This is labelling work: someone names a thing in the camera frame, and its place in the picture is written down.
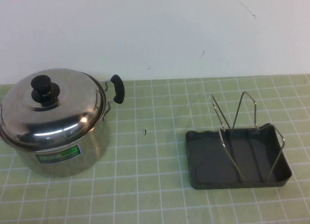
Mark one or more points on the stainless steel pot lid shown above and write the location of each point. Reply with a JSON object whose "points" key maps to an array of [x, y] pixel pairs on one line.
{"points": [[63, 122]]}

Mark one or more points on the small black speck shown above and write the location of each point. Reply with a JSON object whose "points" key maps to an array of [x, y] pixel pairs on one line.
{"points": [[145, 132]]}

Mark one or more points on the dark grey drip tray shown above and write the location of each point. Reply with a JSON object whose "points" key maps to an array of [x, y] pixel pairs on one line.
{"points": [[206, 161]]}

